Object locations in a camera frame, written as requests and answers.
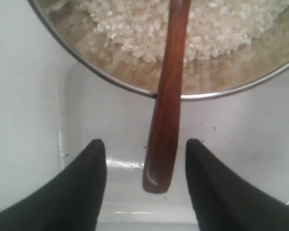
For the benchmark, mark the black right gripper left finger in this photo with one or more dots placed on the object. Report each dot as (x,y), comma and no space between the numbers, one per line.
(71,201)

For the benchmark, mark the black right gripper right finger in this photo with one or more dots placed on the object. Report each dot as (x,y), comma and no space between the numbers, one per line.
(223,201)

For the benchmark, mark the brown wooden spoon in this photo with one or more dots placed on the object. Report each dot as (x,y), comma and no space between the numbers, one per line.
(164,130)

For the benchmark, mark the steel bowl of rice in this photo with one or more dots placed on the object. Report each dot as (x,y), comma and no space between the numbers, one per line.
(231,45)

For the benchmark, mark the white rectangular plastic tray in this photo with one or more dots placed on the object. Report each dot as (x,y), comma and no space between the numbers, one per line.
(248,131)

